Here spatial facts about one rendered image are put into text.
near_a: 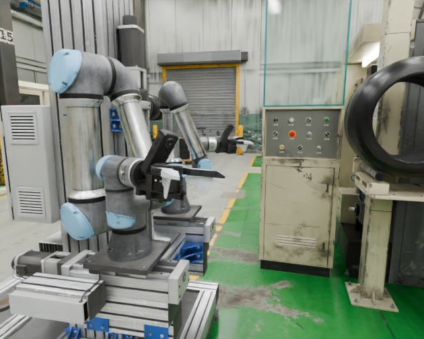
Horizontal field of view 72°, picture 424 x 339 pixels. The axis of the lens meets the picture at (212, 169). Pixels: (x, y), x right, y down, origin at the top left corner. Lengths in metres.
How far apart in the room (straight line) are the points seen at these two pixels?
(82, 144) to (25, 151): 0.49
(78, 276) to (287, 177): 1.56
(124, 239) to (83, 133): 0.37
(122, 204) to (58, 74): 0.38
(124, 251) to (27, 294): 0.33
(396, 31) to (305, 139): 0.82
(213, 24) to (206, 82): 1.94
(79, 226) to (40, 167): 0.48
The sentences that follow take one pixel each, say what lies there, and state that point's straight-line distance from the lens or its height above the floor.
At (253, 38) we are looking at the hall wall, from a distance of 10.99.
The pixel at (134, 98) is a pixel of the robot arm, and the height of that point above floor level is 1.24.
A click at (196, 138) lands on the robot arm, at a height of 1.09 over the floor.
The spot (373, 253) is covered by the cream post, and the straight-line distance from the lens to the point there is 2.19.
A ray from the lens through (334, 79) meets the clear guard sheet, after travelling 2.25.
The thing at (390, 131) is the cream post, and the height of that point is 1.11.
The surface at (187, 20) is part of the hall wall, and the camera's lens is 11.58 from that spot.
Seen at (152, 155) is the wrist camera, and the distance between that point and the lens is 0.68.
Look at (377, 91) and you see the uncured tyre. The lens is 1.63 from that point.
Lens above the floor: 1.17
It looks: 10 degrees down
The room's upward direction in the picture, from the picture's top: straight up
